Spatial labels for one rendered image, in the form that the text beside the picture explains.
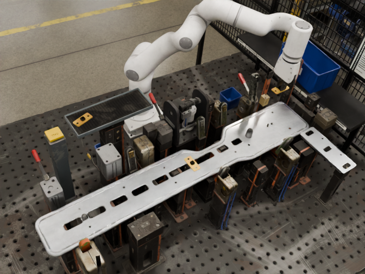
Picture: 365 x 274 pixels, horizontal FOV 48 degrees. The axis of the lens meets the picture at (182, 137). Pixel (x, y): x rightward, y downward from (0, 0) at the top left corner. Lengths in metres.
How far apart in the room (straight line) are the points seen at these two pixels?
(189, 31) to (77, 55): 2.40
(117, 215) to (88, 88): 2.15
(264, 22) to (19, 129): 1.47
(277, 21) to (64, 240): 1.22
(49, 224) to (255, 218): 0.99
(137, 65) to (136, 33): 2.32
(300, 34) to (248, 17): 0.21
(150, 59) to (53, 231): 0.90
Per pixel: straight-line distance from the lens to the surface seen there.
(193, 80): 2.75
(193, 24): 1.84
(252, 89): 2.08
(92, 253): 1.59
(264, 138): 2.06
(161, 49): 1.97
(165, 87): 2.67
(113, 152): 1.77
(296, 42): 1.76
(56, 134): 1.80
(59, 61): 4.05
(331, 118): 2.20
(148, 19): 4.57
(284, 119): 2.18
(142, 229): 1.65
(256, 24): 1.75
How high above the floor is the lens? 2.48
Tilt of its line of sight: 48 degrees down
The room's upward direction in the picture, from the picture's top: 7 degrees clockwise
